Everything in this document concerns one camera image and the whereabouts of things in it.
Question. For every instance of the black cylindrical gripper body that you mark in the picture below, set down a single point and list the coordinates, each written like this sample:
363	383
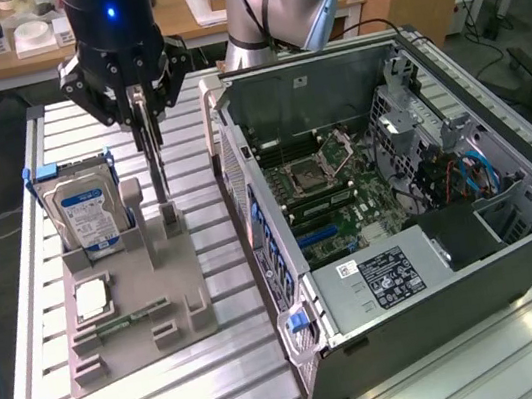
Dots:
113	31

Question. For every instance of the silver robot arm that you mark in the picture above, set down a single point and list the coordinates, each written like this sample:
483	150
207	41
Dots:
247	15

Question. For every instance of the white card sign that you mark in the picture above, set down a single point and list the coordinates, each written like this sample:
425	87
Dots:
62	37

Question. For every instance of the white box with tape roll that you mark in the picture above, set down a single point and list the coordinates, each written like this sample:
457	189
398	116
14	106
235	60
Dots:
36	43

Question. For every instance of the white paper stack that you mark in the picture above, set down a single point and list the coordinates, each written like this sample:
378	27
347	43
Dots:
206	11

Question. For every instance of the small black item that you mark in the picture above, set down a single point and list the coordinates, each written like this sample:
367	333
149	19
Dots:
44	8

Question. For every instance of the beige tape roll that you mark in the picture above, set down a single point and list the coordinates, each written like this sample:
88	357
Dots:
6	2

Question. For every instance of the hard disk with blue carrier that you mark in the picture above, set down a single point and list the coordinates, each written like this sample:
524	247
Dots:
85	208

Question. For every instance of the black RAM slot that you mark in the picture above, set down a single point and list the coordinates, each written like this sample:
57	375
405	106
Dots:
321	211
289	156
289	151
319	202
320	206
319	197

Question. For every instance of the CPU socket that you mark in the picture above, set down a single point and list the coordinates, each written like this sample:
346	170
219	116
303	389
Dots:
308	175

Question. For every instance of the silver CPU chip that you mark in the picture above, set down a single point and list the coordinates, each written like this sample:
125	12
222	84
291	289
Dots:
90	300

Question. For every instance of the blue expansion slot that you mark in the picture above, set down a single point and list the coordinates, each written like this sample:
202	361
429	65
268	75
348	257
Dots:
317	237

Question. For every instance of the silver perforated drive cage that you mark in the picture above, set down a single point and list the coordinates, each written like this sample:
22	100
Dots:
399	130

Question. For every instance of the green RAM stick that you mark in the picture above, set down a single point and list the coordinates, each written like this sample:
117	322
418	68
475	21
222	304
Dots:
123	322

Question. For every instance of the silver chipset heatsink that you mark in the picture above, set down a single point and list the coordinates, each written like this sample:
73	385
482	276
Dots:
373	233

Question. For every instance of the grey parts rack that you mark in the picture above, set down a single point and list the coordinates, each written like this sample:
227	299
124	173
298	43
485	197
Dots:
138	351

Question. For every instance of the blue case latch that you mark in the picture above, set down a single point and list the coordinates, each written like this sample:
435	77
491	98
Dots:
296	322

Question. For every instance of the grey power supply unit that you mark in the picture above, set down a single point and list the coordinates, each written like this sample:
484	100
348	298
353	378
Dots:
352	297

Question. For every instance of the black open PC case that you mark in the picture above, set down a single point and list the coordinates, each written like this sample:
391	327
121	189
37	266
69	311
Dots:
421	347

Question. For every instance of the grey metal disk bay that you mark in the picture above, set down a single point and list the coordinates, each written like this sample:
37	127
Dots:
527	219

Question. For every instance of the silver socket cover frame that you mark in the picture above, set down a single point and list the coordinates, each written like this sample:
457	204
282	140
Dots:
336	133

